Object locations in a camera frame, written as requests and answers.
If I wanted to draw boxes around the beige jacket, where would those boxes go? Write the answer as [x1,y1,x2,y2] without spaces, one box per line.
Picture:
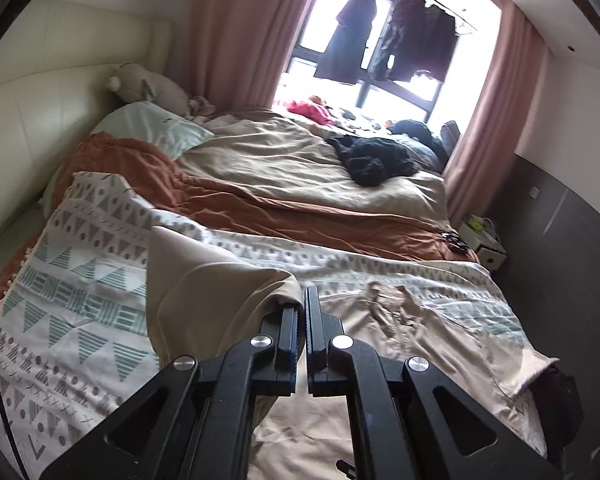
[146,226,557,479]

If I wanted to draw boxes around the patterned white bedspread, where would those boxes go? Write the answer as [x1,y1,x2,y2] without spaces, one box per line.
[0,172,526,479]

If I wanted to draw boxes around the white bedside table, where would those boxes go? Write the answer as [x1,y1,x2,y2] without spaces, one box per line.
[457,216,507,272]

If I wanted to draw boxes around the small black device on bed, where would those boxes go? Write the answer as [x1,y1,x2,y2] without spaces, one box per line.
[441,232,469,256]

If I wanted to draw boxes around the green tissue pack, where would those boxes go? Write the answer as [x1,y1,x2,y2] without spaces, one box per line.
[465,214,484,232]

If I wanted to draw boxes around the orange brown blanket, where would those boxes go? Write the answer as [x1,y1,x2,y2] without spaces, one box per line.
[0,131,481,306]

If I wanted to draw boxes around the black garment on duvet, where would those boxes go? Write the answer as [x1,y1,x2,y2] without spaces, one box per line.
[326,134,419,188]

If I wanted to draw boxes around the dark cushions at window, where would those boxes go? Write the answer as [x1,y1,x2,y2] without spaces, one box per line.
[388,119,460,174]

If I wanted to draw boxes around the beige duvet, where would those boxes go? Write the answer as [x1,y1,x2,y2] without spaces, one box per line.
[176,106,451,230]

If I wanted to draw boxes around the right pink curtain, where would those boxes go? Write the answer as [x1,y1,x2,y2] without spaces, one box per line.
[444,1,547,224]

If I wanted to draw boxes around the pink curtain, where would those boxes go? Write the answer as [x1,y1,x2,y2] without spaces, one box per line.
[444,1,547,224]
[188,0,310,110]

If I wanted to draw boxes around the light green pillow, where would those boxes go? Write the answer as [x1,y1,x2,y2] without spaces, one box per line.
[92,102,214,160]

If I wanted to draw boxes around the pink garment at window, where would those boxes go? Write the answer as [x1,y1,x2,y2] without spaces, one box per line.
[286,100,335,126]

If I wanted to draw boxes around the plush toy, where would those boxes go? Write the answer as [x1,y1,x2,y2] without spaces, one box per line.
[106,63,190,117]

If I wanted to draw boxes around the dark hanging garment left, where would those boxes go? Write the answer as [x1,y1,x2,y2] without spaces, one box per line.
[314,0,377,84]

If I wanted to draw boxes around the dark hanging garment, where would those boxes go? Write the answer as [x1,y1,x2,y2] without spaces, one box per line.
[368,0,457,82]
[314,0,377,84]

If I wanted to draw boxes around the cream padded headboard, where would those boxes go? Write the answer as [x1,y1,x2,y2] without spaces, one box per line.
[0,0,174,231]

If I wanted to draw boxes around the dark hanging garment right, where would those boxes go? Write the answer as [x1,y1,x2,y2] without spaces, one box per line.
[368,0,457,82]

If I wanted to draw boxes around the left pink curtain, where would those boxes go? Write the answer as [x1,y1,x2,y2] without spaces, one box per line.
[188,0,310,110]

